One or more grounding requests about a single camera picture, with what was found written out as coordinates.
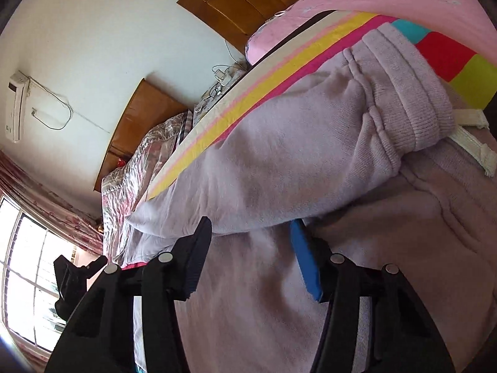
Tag pink floral curtain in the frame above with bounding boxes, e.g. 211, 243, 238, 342
1, 152, 104, 255

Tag lilac knit pants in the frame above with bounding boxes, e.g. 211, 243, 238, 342
128, 24, 496, 372

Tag pink bed sheet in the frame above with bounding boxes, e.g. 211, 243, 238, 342
245, 0, 496, 64

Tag white charger with cable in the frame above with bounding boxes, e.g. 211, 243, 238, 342
201, 40, 245, 99

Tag rainbow striped blanket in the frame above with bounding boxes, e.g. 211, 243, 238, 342
142, 11, 496, 201

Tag pink floral quilt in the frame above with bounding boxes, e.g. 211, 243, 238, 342
101, 110, 194, 265

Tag window frame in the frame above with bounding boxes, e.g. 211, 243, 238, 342
1, 198, 77, 352

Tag light wooden headboard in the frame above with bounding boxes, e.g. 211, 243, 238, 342
93, 78, 187, 193

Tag floral nightstand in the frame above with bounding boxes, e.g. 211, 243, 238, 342
193, 63, 247, 126

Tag white air conditioner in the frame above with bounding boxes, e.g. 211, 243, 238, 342
5, 71, 30, 143

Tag air conditioner cable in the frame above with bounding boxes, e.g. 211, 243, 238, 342
26, 76, 112, 135

